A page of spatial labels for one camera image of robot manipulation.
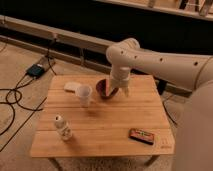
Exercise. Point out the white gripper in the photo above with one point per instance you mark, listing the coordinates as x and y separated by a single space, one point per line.
119 78

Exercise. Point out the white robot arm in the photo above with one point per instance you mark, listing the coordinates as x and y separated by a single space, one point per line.
193 149

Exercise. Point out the dark red bowl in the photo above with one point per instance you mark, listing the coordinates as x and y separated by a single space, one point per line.
101 88

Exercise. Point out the white sponge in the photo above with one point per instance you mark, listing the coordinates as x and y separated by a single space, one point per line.
71 86

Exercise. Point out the red black snack bar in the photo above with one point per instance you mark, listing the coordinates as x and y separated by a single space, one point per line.
142 136

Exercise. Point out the wooden table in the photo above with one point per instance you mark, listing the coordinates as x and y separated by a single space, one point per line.
102 129

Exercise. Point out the long baseboard rail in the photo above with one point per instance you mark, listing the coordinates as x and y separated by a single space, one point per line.
90 43

